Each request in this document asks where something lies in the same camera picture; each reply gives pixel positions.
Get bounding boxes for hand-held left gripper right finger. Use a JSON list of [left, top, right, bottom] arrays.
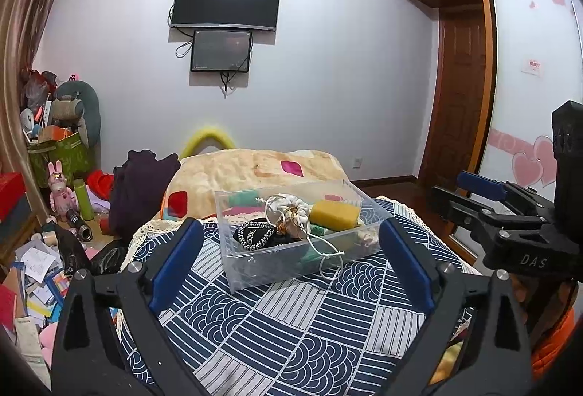
[[378, 217, 533, 396]]

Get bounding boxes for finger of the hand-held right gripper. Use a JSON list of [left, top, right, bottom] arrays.
[[430, 185, 547, 242], [458, 171, 554, 217]]

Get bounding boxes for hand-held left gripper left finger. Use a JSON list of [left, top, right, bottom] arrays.
[[50, 217, 205, 396]]

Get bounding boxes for clear plastic box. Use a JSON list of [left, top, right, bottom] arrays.
[[214, 178, 388, 293]]

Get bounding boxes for black beaded band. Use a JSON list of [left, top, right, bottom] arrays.
[[233, 218, 279, 250]]

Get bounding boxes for yellow sponge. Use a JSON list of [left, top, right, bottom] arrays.
[[310, 201, 363, 230]]

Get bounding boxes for white drawstring pouch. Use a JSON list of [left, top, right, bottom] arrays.
[[255, 193, 347, 281]]

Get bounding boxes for dark purple clothes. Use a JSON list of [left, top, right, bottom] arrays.
[[108, 149, 182, 242]]

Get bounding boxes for brown wooden door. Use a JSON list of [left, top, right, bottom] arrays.
[[418, 9, 488, 192]]

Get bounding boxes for black cylinder torch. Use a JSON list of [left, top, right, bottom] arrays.
[[65, 208, 94, 242]]

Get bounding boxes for black plastic bag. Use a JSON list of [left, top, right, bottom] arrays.
[[50, 223, 128, 278]]

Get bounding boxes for red cloth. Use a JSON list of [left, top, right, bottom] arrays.
[[86, 169, 114, 200]]

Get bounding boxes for green bottle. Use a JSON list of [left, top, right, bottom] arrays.
[[73, 178, 96, 221]]

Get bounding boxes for beige printed blanket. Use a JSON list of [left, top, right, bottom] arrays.
[[159, 149, 353, 221]]

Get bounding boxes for blue patterned bedspread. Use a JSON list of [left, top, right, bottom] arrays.
[[111, 196, 477, 396]]

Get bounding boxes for white sliding wardrobe door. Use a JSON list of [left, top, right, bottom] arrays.
[[449, 0, 583, 260]]

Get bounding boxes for yellow hoop cushion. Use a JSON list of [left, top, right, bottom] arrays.
[[179, 126, 238, 160]]

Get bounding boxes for pink rabbit toy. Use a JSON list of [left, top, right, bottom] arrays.
[[47, 160, 78, 217]]

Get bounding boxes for pile of papers and packets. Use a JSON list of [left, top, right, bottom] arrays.
[[0, 214, 119, 379]]

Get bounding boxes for green storage box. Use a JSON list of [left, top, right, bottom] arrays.
[[27, 132, 96, 187]]

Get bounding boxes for red box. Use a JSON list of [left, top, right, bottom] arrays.
[[0, 171, 28, 224]]

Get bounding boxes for grey plush toy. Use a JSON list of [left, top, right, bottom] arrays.
[[50, 79, 102, 148]]

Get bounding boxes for heap of toys and bags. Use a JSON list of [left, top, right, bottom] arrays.
[[18, 68, 60, 146]]

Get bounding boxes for small black monitor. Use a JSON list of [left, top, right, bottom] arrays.
[[190, 29, 253, 73]]

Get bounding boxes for striped brown curtain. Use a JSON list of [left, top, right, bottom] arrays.
[[0, 0, 78, 196]]

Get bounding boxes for black wall television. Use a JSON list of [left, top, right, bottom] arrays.
[[171, 0, 282, 32]]

